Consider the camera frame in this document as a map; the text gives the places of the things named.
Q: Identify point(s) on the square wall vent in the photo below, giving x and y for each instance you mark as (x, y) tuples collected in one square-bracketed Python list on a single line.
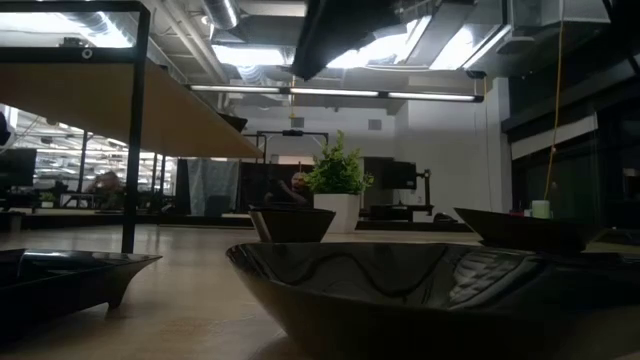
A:
[(297, 122), (374, 124)]

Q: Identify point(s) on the black security camera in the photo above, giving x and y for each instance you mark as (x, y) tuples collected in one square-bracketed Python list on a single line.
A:
[(475, 74)]

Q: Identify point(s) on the long ceiling light fixture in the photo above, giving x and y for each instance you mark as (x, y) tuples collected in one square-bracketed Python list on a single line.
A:
[(340, 92)]

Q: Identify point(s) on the pale green cup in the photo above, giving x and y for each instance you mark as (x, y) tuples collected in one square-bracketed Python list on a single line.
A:
[(540, 209)]

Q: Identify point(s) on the black background monitor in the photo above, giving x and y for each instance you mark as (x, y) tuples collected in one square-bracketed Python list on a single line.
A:
[(17, 167)]

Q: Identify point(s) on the green plant in white pot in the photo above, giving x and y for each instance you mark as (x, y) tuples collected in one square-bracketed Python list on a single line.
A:
[(337, 170)]

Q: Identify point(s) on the background wooden table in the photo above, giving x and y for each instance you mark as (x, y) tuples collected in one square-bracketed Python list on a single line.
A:
[(75, 217)]

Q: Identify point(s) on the small background plant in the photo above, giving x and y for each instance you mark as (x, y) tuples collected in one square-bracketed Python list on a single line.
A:
[(47, 199)]

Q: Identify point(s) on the wooden shelf with black frame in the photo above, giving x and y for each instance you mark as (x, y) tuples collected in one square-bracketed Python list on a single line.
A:
[(65, 100)]

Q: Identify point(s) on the black monitor on stand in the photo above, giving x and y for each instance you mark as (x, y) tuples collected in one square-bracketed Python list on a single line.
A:
[(400, 175)]

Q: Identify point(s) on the grey curtain panel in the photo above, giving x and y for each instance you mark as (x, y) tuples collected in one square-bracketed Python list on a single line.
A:
[(212, 182)]

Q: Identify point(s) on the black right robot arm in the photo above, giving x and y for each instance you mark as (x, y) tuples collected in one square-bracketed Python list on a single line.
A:
[(345, 30)]

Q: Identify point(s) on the black wavy mini plate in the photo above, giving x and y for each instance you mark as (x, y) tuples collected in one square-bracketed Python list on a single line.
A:
[(350, 300), (520, 230)]

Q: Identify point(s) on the black background rig frame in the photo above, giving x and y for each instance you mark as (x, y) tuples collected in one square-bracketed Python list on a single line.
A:
[(292, 133)]

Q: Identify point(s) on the person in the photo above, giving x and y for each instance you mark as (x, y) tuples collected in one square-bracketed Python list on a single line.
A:
[(107, 187), (292, 190)]

